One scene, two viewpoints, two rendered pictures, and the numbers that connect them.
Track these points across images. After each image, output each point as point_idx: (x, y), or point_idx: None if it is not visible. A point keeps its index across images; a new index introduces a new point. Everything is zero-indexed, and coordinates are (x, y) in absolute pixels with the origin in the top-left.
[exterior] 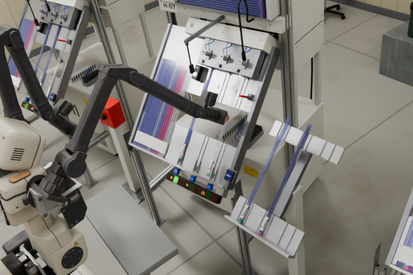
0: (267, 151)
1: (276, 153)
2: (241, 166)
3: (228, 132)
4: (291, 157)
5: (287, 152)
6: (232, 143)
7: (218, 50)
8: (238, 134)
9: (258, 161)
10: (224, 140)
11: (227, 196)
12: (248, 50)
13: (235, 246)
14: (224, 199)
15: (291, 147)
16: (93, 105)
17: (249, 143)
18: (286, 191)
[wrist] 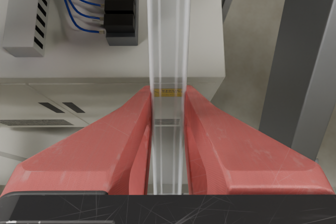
0: (194, 25)
1: (222, 17)
2: (136, 91)
3: (40, 15)
4: None
5: None
6: (76, 45)
7: None
8: (69, 2)
9: (198, 73)
10: (44, 47)
11: (97, 119)
12: None
13: (149, 172)
14: (89, 122)
15: None
16: None
17: (136, 28)
18: None
